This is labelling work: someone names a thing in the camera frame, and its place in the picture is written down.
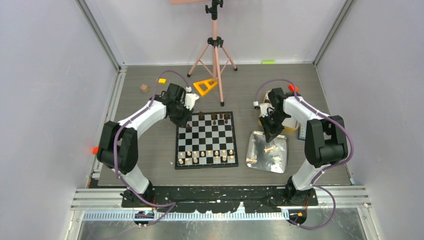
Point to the small brown wooden cube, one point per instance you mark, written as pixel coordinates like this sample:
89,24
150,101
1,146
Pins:
144,88

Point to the yellow tin box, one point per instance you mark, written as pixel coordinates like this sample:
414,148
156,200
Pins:
290,125

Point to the blue lego brick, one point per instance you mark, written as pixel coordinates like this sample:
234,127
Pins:
301,133

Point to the yellow triangular frame block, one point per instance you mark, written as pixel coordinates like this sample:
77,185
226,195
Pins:
203,87

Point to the small yellow block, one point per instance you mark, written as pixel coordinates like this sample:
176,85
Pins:
162,81

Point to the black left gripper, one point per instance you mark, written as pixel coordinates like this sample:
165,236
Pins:
182,123

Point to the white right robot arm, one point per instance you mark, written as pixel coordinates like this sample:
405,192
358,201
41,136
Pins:
325,142

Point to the red block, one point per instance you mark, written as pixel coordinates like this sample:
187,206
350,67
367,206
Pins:
292,88

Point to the silver metal tray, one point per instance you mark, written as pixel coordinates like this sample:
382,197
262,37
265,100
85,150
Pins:
264,156

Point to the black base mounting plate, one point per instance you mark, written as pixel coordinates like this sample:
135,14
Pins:
226,199

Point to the pink camera tripod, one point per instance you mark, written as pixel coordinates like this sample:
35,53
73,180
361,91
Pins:
216,42

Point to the green tape piece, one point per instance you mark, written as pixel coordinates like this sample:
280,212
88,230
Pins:
268,62

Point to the light piece on tray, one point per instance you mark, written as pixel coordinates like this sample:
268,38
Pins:
269,149

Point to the orange red clip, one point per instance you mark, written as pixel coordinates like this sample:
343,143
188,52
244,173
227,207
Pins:
95,150

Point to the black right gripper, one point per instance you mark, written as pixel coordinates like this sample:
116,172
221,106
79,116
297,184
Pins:
270,132

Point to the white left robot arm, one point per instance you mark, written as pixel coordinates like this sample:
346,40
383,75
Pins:
118,145

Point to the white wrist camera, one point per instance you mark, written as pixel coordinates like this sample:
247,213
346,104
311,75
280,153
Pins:
265,108
190,98

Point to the black white chess board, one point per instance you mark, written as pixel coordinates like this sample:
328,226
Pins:
208,141

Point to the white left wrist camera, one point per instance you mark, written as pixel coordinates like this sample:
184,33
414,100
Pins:
190,98

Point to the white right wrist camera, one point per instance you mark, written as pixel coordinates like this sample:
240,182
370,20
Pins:
265,108

